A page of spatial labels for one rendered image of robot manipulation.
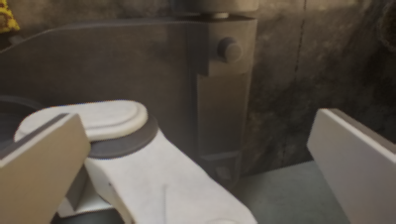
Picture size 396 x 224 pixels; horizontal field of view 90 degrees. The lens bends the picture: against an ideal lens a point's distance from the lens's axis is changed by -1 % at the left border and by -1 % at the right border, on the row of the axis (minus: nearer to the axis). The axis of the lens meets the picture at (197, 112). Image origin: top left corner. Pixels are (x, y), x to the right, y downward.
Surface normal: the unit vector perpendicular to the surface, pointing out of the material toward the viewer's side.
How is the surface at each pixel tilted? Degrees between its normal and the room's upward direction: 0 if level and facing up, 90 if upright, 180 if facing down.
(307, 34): 0
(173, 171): 90
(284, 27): 0
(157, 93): 0
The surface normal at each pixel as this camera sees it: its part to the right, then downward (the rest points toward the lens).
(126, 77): 0.19, 0.49
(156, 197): -0.02, -0.87
